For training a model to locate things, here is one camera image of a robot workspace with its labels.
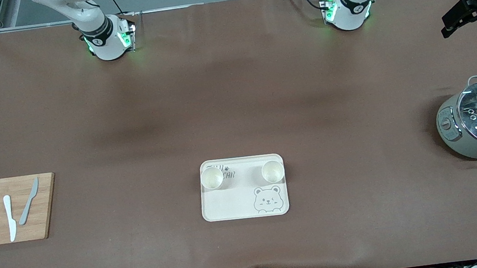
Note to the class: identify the white IKEA cup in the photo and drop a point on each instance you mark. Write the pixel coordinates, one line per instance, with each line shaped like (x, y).
(211, 178)
(272, 171)

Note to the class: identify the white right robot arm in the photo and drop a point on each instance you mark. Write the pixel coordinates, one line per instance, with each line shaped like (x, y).
(102, 46)

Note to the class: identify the grey plastic knife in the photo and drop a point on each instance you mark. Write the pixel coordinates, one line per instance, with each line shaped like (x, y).
(27, 207)

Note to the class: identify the white plastic knife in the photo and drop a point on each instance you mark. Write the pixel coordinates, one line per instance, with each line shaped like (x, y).
(10, 218)

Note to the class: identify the wooden cutting board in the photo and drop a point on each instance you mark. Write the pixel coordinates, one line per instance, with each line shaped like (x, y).
(44, 205)

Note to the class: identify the grey-green electric pot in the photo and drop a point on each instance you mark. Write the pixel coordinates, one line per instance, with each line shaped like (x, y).
(455, 145)

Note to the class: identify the brown table cover mat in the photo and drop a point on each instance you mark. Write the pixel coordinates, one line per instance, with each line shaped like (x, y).
(235, 107)

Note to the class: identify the cream bear print tray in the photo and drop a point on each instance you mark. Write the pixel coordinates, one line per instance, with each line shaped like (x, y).
(237, 203)

